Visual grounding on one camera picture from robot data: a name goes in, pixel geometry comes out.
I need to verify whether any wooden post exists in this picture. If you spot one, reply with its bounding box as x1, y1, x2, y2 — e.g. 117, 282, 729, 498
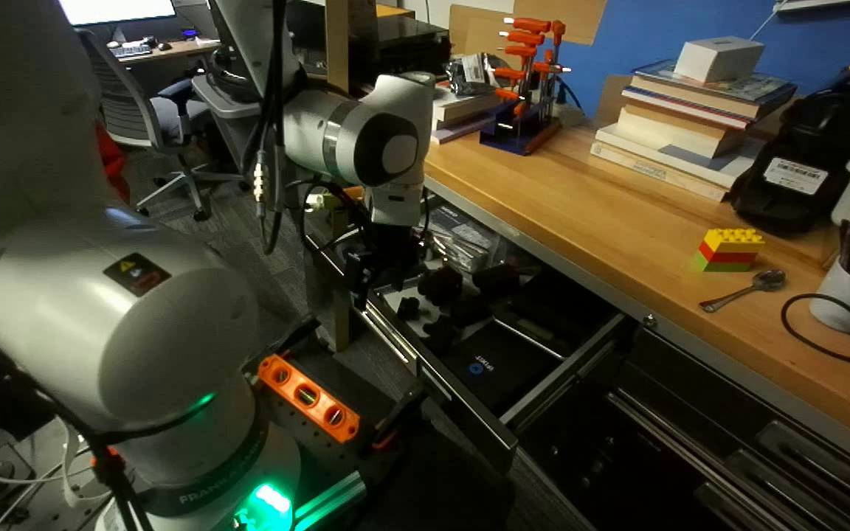
323, 0, 351, 91

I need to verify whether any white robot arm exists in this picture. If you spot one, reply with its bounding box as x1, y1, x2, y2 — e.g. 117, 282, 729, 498
0, 0, 297, 531

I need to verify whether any grey metal drawer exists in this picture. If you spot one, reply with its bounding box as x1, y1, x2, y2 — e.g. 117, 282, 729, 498
303, 192, 635, 465

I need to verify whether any orange spirit level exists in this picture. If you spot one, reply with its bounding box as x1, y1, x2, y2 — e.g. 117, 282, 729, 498
257, 353, 362, 446

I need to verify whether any black label printer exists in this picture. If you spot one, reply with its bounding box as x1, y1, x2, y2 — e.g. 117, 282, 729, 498
726, 71, 850, 237

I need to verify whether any stack of books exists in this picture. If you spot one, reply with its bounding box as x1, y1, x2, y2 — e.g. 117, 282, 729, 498
589, 34, 796, 200

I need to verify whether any grey office chair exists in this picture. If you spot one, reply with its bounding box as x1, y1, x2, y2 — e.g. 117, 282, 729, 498
75, 32, 238, 220

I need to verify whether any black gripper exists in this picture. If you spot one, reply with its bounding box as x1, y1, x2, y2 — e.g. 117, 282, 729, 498
343, 223, 421, 293

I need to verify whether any yellow red green lego stack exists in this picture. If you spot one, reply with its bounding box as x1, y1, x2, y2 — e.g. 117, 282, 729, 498
697, 226, 763, 270

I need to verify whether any black cable loop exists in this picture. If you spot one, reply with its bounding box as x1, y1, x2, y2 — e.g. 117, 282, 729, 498
778, 288, 850, 365

